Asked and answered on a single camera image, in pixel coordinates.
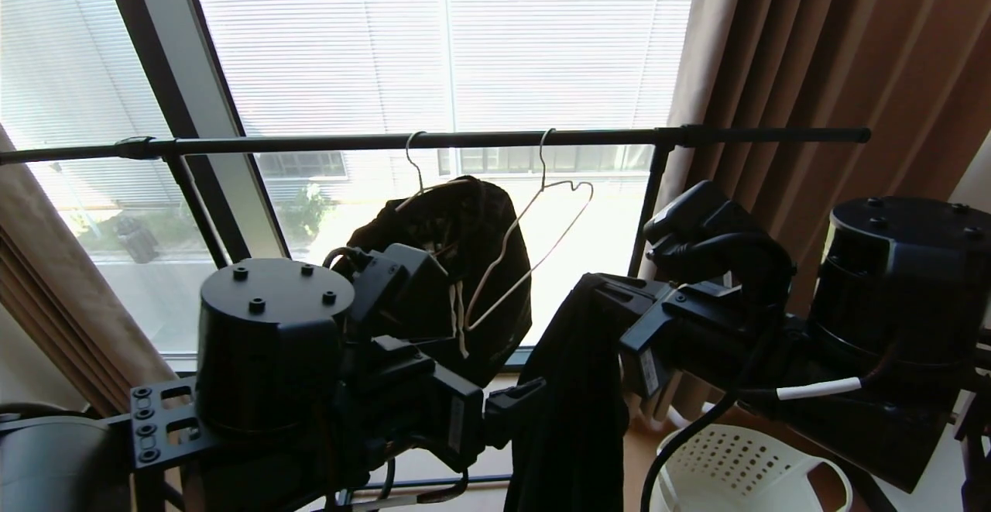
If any black clothes rack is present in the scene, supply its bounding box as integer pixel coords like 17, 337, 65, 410
0, 125, 873, 497

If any window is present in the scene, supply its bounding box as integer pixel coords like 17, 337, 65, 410
0, 0, 707, 373

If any white laundry basket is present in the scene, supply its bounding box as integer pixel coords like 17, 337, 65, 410
649, 423, 854, 512

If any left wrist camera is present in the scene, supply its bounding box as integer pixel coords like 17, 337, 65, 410
325, 243, 451, 344

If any brown curtain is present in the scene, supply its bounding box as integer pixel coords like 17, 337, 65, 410
0, 125, 180, 418
641, 0, 991, 420

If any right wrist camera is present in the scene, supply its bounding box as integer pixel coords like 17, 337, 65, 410
643, 180, 795, 290

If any pink clothes hanger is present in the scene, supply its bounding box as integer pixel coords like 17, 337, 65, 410
395, 131, 475, 215
462, 128, 595, 333

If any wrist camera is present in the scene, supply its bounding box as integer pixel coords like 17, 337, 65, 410
325, 243, 451, 344
643, 180, 795, 290

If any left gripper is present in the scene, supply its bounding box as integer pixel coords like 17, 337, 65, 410
343, 336, 486, 474

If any black garment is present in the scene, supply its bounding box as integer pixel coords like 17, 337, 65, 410
503, 273, 633, 512
333, 175, 535, 390

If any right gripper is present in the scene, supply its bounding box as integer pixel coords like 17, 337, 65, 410
595, 274, 777, 402

